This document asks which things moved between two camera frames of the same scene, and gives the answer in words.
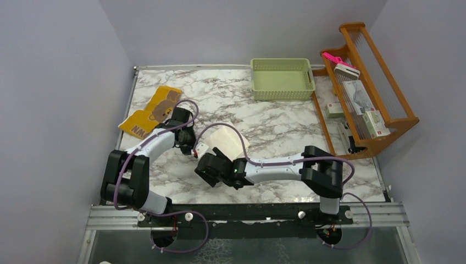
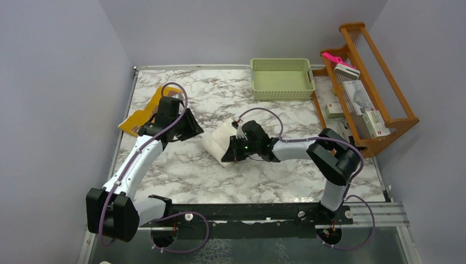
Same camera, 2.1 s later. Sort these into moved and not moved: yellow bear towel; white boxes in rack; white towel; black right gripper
Moved: black right gripper
Not moved: yellow bear towel; white towel; white boxes in rack
